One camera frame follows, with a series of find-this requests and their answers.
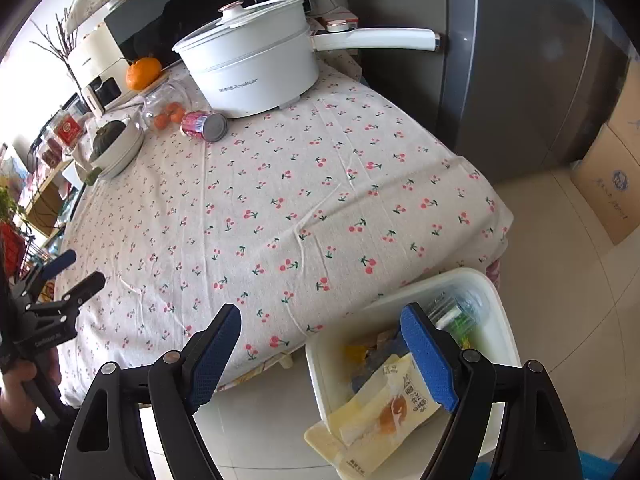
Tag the small white red box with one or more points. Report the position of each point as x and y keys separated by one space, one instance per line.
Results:
x=350 y=19

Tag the white bowl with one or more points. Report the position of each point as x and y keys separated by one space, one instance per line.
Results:
x=122 y=152

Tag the black microwave oven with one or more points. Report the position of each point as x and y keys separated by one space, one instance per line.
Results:
x=165 y=10

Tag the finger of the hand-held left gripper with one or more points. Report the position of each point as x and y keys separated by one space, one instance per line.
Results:
x=57 y=264
x=82 y=290

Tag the green pumpkin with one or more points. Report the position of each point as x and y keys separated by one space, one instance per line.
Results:
x=107 y=140

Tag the red drink can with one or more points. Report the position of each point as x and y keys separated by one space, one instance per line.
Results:
x=197 y=124

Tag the green snack packet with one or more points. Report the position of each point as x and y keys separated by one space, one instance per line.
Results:
x=457 y=327

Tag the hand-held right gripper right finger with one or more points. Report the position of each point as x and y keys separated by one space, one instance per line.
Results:
x=430 y=360

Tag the small white device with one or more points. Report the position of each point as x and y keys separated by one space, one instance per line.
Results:
x=93 y=100

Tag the cardboard box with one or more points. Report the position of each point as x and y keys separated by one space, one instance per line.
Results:
x=630 y=110
x=615 y=200

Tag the green potted plant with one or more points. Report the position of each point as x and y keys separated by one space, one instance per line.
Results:
x=7 y=205

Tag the white electric pot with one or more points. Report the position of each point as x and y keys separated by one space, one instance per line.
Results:
x=250 y=75

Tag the red basket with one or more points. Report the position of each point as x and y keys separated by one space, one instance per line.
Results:
x=10 y=242

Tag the red tin box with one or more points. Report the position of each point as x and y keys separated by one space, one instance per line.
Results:
x=67 y=130

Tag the cherry print tablecloth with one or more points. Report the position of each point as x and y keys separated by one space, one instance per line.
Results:
x=300 y=185

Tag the white plastic bin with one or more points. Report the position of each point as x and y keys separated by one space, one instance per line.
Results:
x=495 y=310

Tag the small orange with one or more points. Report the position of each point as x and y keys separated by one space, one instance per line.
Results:
x=161 y=121
x=175 y=111

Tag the person's left hand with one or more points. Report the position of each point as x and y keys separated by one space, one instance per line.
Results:
x=17 y=402

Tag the grey refrigerator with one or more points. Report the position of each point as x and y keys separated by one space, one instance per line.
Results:
x=500 y=60

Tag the yellow wrapper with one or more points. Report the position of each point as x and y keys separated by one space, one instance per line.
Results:
x=357 y=351

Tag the white air fryer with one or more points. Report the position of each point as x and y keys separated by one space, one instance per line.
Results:
x=90 y=65

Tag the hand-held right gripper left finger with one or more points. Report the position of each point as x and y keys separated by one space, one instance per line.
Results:
x=215 y=360

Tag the yellow bread packet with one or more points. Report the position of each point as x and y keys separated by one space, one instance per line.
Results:
x=365 y=410

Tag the bare twig decoration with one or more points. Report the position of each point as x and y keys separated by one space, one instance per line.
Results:
x=60 y=50

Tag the clear plastic bottle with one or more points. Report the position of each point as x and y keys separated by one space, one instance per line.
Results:
x=467 y=304

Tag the dark blue wrapper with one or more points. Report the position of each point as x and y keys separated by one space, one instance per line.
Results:
x=370 y=372

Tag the large orange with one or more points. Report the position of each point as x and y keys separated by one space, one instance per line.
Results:
x=142 y=74

